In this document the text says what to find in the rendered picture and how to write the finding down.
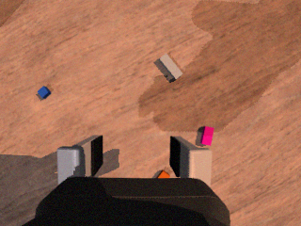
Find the small blue cube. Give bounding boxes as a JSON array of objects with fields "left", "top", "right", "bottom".
[{"left": 38, "top": 86, "right": 52, "bottom": 99}]

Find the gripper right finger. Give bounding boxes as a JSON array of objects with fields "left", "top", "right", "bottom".
[{"left": 169, "top": 137, "right": 212, "bottom": 187}]

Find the magenta rectangular block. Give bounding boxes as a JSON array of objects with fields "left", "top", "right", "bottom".
[{"left": 200, "top": 126, "right": 214, "bottom": 146}]

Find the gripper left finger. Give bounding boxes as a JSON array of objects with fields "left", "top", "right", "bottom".
[{"left": 57, "top": 136, "right": 103, "bottom": 184}]

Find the orange rod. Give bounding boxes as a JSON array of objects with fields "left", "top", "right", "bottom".
[{"left": 156, "top": 169, "right": 170, "bottom": 178}]

